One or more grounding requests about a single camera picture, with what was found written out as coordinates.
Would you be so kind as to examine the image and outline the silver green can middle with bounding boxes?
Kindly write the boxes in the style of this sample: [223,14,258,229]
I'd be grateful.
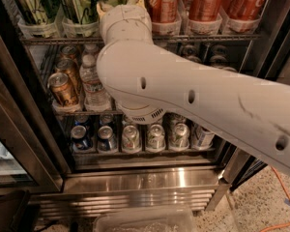
[146,124,165,152]

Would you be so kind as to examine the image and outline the gold can middle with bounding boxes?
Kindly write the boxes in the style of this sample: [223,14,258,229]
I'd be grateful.
[55,59,81,95]

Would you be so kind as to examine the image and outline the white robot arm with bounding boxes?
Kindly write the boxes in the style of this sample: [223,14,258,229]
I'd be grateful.
[97,2,290,176]

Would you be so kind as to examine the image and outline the water bottle front left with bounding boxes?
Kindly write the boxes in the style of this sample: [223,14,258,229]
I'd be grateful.
[79,54,111,112]

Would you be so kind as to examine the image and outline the orange power cable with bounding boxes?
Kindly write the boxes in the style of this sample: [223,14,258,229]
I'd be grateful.
[259,166,290,232]

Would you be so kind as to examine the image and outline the red cola can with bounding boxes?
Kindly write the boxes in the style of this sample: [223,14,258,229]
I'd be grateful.
[188,0,222,22]
[227,0,265,21]
[147,0,178,23]

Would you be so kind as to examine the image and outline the brown bottle white cap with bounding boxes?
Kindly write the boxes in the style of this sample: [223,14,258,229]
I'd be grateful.
[193,126,215,150]

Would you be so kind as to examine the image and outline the silver green can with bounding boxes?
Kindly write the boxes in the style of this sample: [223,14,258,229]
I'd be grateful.
[122,125,141,153]
[169,123,189,151]
[146,124,165,152]

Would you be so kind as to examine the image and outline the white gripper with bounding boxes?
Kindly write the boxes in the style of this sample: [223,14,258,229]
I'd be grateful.
[97,0,153,44]

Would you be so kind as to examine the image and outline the steel fridge base grille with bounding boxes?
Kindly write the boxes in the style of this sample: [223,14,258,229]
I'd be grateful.
[30,167,230,220]

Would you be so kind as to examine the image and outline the blue pepsi can right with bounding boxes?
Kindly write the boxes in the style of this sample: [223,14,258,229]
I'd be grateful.
[98,126,118,153]

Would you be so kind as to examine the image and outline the top wire shelf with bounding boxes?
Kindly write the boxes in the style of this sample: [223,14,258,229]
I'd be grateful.
[20,34,264,45]

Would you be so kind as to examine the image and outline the blue pepsi can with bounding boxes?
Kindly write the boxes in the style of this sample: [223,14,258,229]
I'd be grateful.
[98,126,118,153]
[71,126,93,150]

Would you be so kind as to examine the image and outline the gold can back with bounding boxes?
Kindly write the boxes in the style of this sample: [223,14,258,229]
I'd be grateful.
[60,45,79,63]

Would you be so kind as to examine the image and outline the red cola can left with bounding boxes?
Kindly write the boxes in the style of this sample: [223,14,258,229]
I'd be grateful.
[147,0,178,23]

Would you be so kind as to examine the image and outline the middle wire shelf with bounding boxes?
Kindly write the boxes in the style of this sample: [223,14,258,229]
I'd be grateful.
[54,110,123,116]

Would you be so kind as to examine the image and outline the silver green can left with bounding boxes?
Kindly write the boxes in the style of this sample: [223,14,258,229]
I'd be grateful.
[122,125,141,153]

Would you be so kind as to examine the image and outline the glass fridge door left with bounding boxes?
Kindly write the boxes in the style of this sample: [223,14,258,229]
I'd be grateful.
[0,29,70,195]

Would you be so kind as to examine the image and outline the clear plastic bin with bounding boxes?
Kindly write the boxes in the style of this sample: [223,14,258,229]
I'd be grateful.
[93,205,197,232]

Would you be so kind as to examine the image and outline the wire shelf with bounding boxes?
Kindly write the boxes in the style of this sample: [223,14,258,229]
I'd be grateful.
[54,110,123,116]
[20,34,264,45]

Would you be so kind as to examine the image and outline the red cola can right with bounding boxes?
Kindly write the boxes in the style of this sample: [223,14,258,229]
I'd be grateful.
[227,0,265,21]

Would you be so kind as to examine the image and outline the blue pepsi can left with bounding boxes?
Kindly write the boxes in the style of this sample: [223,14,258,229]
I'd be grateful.
[71,126,93,150]

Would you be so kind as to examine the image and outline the silver green can right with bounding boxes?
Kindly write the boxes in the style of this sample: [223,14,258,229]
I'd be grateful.
[169,123,189,151]

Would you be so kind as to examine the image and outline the red cola can middle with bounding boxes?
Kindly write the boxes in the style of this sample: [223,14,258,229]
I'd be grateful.
[188,0,222,22]

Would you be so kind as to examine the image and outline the gold can front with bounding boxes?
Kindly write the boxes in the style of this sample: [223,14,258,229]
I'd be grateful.
[47,72,78,107]

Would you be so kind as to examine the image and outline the gold can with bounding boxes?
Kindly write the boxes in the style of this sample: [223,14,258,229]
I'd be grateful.
[60,45,79,63]
[55,59,81,95]
[47,72,78,107]

